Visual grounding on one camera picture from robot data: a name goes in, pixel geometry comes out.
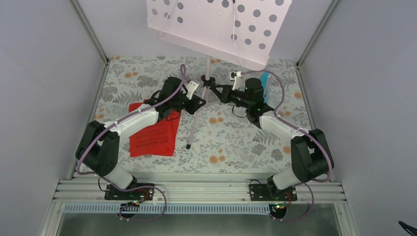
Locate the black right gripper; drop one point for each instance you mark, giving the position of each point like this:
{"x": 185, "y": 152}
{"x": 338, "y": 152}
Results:
{"x": 225, "y": 96}

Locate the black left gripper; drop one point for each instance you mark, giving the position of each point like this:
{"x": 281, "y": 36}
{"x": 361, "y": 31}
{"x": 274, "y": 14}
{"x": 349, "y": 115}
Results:
{"x": 194, "y": 102}

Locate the blue metronome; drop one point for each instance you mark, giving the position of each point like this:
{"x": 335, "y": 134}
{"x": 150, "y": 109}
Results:
{"x": 266, "y": 84}

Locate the red sheet music page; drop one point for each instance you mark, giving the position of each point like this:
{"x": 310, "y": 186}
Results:
{"x": 150, "y": 140}
{"x": 172, "y": 123}

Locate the white tripod music stand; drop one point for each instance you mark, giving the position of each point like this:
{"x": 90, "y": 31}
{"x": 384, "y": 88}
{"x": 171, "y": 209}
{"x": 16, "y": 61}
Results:
{"x": 238, "y": 31}

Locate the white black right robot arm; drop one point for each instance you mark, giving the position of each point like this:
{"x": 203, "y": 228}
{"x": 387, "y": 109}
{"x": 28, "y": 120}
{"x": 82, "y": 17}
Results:
{"x": 310, "y": 155}

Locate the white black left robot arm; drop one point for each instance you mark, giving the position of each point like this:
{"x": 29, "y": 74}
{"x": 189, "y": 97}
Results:
{"x": 99, "y": 146}

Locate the floral patterned table mat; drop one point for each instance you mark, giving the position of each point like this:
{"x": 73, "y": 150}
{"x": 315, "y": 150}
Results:
{"x": 222, "y": 140}

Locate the black object at corner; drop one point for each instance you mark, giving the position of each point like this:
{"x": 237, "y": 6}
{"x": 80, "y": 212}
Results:
{"x": 409, "y": 229}

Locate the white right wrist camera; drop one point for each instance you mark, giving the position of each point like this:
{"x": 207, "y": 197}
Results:
{"x": 237, "y": 78}

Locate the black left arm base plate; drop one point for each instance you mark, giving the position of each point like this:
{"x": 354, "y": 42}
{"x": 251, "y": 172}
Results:
{"x": 143, "y": 194}

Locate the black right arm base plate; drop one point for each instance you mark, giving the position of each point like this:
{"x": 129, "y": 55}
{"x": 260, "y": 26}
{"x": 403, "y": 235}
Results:
{"x": 261, "y": 192}

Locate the perforated blue-grey cable duct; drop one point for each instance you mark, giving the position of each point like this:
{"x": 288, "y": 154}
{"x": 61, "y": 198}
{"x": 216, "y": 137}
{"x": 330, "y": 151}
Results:
{"x": 258, "y": 209}

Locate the aluminium front rail frame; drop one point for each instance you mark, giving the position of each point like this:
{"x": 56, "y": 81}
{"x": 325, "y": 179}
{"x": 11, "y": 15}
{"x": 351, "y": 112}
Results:
{"x": 174, "y": 188}

